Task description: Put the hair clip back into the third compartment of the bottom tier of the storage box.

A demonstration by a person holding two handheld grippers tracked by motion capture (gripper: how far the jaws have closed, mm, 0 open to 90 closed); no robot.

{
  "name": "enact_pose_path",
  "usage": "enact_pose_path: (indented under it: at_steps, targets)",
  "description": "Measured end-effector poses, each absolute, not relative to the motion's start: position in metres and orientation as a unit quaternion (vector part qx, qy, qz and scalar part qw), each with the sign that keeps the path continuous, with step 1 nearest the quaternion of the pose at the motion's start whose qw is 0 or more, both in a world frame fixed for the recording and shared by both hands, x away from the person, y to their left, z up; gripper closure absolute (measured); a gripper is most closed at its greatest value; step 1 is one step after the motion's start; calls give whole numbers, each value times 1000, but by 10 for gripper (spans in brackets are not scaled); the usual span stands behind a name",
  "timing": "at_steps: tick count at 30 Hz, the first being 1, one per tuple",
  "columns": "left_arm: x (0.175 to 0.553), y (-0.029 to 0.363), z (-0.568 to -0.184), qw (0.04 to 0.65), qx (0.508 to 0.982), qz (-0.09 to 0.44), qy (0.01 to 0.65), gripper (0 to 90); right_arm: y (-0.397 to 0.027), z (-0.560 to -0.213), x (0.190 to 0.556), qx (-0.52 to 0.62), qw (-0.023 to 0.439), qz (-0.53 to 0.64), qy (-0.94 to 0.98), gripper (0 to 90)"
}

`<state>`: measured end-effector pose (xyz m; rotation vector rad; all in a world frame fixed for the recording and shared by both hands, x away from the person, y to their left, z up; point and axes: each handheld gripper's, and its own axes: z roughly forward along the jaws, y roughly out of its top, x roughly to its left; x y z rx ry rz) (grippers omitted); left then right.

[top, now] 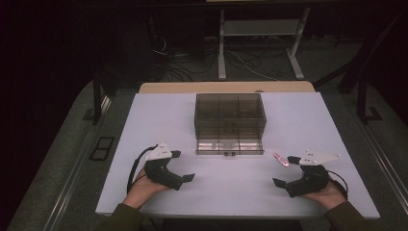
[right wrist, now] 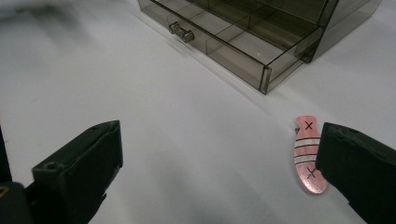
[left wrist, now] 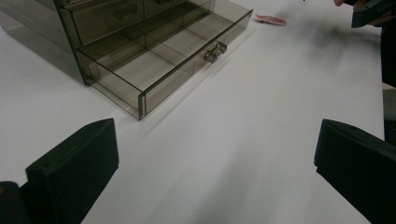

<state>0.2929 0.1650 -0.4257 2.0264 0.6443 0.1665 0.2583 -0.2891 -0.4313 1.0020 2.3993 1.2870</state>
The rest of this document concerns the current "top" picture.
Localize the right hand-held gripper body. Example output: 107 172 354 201
284 148 343 198

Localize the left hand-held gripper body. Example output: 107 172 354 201
143 141 185 192

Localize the small pink packet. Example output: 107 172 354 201
272 152 291 167

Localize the transparent brown drawer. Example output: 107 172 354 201
194 138 266 157

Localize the transparent brown drawer box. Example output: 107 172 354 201
193 92 268 152

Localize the person's left hand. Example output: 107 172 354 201
122 167 171 210

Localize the person's right hand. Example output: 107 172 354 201
300 179 348 212

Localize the black metal stand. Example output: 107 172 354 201
82 71 112 126
355 76 385 125

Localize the white metal stand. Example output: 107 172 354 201
217 7 312 81

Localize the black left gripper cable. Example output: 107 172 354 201
126 144 159 194

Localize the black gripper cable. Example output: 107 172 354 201
126 144 159 194
326 169 349 200

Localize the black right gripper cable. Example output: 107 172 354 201
326 169 349 200

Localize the aluminium floor rail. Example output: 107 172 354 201
40 95 114 231
355 120 408 208

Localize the black floor cable tangle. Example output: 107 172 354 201
153 47 225 83

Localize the white floor cable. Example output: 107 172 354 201
224 49 279 82

